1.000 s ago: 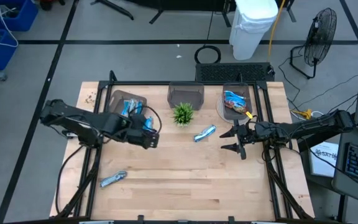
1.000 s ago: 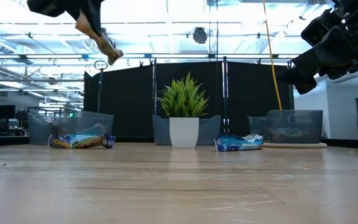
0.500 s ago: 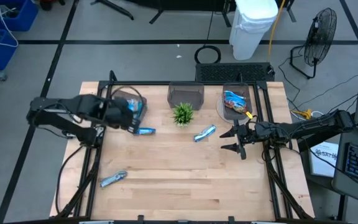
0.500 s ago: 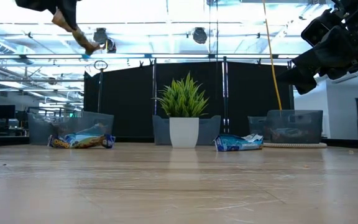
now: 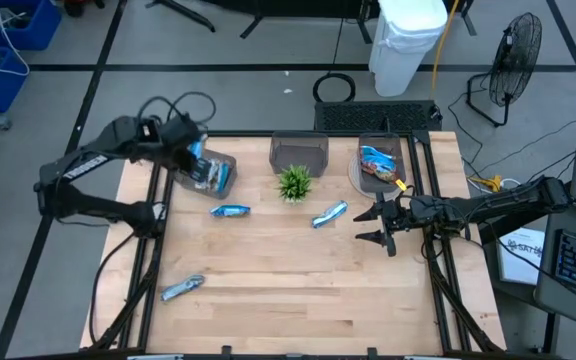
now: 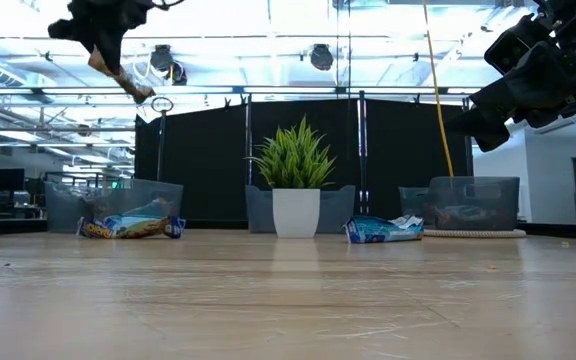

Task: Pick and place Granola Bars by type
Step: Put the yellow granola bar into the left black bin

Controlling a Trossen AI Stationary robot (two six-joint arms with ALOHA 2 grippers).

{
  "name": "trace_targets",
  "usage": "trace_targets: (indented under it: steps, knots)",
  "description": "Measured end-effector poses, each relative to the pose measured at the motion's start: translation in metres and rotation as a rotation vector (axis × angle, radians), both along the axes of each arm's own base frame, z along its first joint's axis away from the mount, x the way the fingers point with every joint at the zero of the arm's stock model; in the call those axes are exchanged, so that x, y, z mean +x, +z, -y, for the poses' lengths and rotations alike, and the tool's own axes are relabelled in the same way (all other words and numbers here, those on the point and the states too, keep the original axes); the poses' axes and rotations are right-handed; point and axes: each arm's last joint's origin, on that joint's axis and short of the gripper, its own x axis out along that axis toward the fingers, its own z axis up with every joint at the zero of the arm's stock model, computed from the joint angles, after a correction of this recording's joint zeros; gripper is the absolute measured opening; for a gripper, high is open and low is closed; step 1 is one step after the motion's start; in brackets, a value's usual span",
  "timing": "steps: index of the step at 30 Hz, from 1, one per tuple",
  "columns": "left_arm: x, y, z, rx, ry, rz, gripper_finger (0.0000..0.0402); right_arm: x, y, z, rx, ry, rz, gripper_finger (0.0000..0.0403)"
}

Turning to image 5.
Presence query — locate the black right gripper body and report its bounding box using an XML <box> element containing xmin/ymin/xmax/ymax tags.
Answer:
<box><xmin>382</xmin><ymin>197</ymin><xmax>422</xmax><ymax>258</ymax></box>

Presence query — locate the yellow cable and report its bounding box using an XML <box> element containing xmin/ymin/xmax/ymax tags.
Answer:
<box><xmin>430</xmin><ymin>0</ymin><xmax>462</xmax><ymax>100</ymax></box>

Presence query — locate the black perforated case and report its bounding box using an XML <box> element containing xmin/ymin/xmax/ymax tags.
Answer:
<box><xmin>313</xmin><ymin>99</ymin><xmax>444</xmax><ymax>134</ymax></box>

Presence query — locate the black table frame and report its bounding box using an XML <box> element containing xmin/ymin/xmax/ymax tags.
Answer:
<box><xmin>90</xmin><ymin>112</ymin><xmax>507</xmax><ymax>354</ymax></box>

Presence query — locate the dark mesh bin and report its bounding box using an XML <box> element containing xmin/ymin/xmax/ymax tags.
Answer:
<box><xmin>175</xmin><ymin>147</ymin><xmax>239</xmax><ymax>200</ymax></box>
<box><xmin>357</xmin><ymin>132</ymin><xmax>407</xmax><ymax>194</ymax></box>
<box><xmin>268</xmin><ymin>130</ymin><xmax>330</xmax><ymax>177</ymax></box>

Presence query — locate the black stand leg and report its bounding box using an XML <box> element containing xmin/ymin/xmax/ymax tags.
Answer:
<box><xmin>145</xmin><ymin>0</ymin><xmax>217</xmax><ymax>34</ymax></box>
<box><xmin>240</xmin><ymin>0</ymin><xmax>270</xmax><ymax>39</ymax></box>

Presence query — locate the black base cable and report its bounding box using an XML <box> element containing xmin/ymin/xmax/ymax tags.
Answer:
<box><xmin>89</xmin><ymin>233</ymin><xmax>137</xmax><ymax>346</ymax></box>

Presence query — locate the blue red chocolate chip bar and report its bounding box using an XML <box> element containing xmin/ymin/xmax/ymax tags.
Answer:
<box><xmin>360</xmin><ymin>145</ymin><xmax>398</xmax><ymax>169</ymax></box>

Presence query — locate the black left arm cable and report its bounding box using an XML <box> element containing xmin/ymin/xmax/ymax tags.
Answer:
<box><xmin>137</xmin><ymin>91</ymin><xmax>218</xmax><ymax>126</ymax></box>

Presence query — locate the coiled black cable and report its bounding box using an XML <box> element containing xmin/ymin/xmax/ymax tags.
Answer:
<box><xmin>311</xmin><ymin>72</ymin><xmax>358</xmax><ymax>105</ymax></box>

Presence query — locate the small green potted plant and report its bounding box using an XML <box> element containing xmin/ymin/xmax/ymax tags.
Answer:
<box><xmin>276</xmin><ymin>164</ymin><xmax>314</xmax><ymax>205</ymax></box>

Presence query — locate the round grey coaster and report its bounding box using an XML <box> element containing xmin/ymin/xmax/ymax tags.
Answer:
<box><xmin>346</xmin><ymin>152</ymin><xmax>387</xmax><ymax>201</ymax></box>

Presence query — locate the white trash can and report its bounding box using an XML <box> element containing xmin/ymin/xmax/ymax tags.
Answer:
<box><xmin>367</xmin><ymin>0</ymin><xmax>449</xmax><ymax>98</ymax></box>

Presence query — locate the black floor fan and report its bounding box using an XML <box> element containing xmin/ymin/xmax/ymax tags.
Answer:
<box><xmin>466</xmin><ymin>12</ymin><xmax>544</xmax><ymax>128</ymax></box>

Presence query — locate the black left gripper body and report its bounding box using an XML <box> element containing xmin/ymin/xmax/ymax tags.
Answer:
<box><xmin>160</xmin><ymin>114</ymin><xmax>202</xmax><ymax>151</ymax></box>

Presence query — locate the brown red granola bar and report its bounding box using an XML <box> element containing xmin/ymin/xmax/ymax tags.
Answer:
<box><xmin>375</xmin><ymin>167</ymin><xmax>400</xmax><ymax>185</ymax></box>

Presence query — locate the white paper sheet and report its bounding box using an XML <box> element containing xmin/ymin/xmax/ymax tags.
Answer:
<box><xmin>497</xmin><ymin>227</ymin><xmax>547</xmax><ymax>286</ymax></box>

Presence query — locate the silver blue granola bar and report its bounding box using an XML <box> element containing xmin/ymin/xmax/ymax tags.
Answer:
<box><xmin>202</xmin><ymin>158</ymin><xmax>219</xmax><ymax>191</ymax></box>
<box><xmin>160</xmin><ymin>273</ymin><xmax>206</xmax><ymax>303</ymax></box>
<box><xmin>311</xmin><ymin>199</ymin><xmax>349</xmax><ymax>230</ymax></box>

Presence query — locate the grey keyboard tray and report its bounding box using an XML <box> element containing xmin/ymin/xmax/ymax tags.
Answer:
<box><xmin>534</xmin><ymin>199</ymin><xmax>576</xmax><ymax>337</ymax></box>

